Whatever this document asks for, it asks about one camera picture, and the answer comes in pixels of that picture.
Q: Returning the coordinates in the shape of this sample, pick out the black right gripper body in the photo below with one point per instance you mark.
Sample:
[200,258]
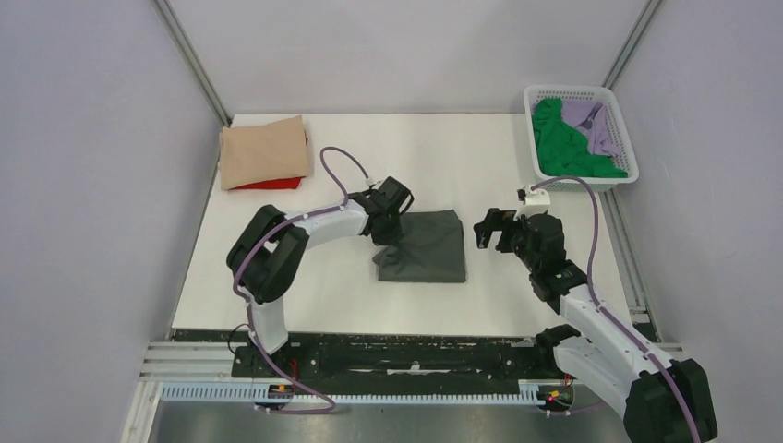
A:
[512,238]

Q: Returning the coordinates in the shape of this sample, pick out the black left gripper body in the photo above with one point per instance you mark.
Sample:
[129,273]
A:
[390,233]

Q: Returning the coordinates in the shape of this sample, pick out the grey t shirt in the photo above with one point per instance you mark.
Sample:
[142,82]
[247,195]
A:
[429,250]

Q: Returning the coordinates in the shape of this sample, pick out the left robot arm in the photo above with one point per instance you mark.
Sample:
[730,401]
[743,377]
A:
[266,257]

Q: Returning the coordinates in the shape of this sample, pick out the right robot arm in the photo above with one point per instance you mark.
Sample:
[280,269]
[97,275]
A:
[658,397]

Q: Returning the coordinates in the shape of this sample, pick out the green t shirt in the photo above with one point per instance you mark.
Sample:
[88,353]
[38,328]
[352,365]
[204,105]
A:
[562,150]

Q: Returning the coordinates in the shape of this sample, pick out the red folded t shirt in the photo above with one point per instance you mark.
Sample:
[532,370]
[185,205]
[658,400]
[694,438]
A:
[274,184]

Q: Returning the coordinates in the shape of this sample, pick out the purple t shirt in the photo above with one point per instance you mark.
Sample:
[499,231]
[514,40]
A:
[590,119]

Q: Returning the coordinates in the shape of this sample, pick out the beige folded t shirt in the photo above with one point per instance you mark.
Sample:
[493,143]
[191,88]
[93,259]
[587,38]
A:
[276,151]

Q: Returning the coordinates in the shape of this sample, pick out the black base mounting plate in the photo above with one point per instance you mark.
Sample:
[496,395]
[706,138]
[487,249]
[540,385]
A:
[369,364]

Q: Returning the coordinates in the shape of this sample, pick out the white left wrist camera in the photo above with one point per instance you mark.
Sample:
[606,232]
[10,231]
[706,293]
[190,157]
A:
[374,184]

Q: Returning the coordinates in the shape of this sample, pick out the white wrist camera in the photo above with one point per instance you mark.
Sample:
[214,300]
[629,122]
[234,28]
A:
[374,184]
[532,202]

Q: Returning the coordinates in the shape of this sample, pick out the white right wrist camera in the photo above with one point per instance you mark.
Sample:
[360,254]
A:
[532,202]

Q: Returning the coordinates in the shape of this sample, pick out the aluminium frame rail right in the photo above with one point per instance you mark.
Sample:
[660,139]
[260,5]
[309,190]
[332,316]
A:
[632,41]

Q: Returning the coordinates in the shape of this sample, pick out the aluminium frame rail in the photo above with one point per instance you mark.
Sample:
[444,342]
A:
[166,12]
[632,41]

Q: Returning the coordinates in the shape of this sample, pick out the aluminium frame rail left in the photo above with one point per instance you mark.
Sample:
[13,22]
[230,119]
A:
[166,12]

